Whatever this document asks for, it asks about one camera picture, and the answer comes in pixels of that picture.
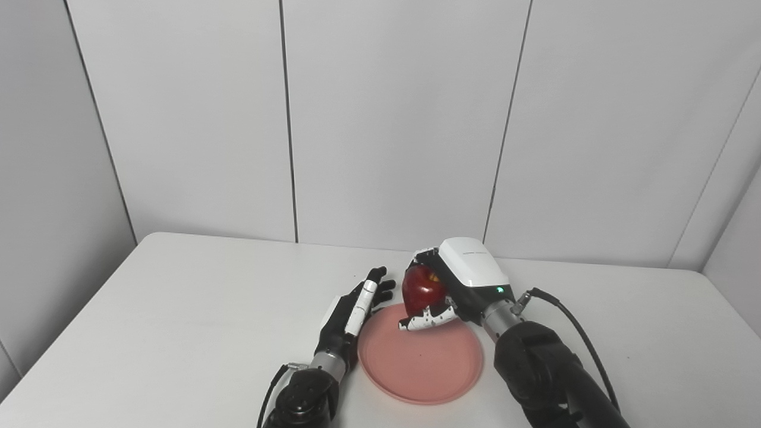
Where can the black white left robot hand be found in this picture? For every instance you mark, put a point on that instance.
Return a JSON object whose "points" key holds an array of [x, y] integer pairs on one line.
{"points": [[342, 324]]}

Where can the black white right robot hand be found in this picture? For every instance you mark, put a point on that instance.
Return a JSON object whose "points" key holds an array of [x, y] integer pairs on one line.
{"points": [[475, 267]]}

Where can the red apple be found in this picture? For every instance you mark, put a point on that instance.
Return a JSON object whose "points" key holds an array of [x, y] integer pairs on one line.
{"points": [[421, 291]]}

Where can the pink round plate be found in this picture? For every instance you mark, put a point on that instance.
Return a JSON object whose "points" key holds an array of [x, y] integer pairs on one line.
{"points": [[422, 362]]}

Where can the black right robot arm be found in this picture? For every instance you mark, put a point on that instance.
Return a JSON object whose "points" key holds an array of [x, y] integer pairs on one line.
{"points": [[541, 368]]}

